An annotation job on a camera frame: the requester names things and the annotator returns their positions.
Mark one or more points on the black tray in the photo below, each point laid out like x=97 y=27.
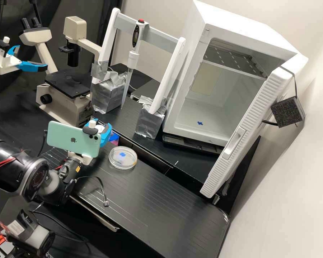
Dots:
x=188 y=145

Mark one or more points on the cream microscope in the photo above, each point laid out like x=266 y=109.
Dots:
x=67 y=99

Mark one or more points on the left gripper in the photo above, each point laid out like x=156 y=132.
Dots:
x=6 y=63

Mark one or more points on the white pipette stand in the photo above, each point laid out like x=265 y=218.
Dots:
x=164 y=86

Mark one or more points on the petri dish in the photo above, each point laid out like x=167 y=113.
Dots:
x=123 y=158

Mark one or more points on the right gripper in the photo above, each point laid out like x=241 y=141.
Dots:
x=83 y=159

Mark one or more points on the white incubator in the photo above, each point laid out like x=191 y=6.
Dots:
x=193 y=53

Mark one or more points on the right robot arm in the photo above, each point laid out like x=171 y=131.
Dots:
x=5 y=161

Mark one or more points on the right wrist camera phone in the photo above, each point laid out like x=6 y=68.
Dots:
x=70 y=137

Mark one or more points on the pipette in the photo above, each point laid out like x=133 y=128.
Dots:
x=135 y=35

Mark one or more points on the white cap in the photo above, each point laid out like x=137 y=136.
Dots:
x=99 y=129

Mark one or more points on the incubator door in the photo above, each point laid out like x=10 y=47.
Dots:
x=242 y=129

